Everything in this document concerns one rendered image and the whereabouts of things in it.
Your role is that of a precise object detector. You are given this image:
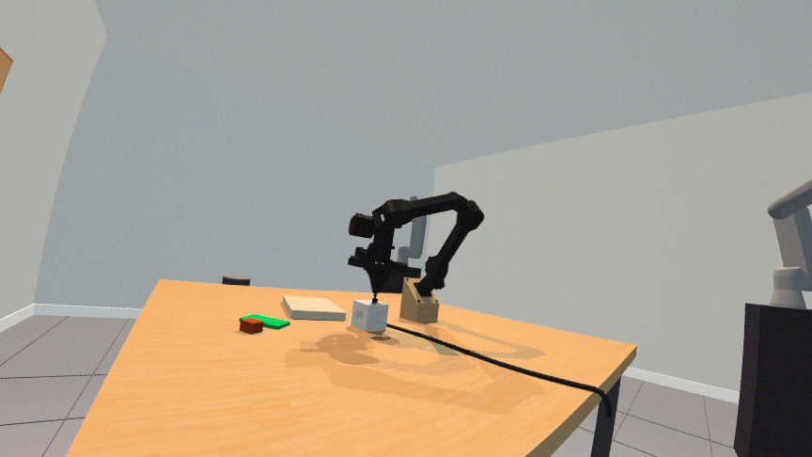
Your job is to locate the green rectangular block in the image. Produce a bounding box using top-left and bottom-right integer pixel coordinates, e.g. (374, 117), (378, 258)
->
(239, 314), (290, 330)

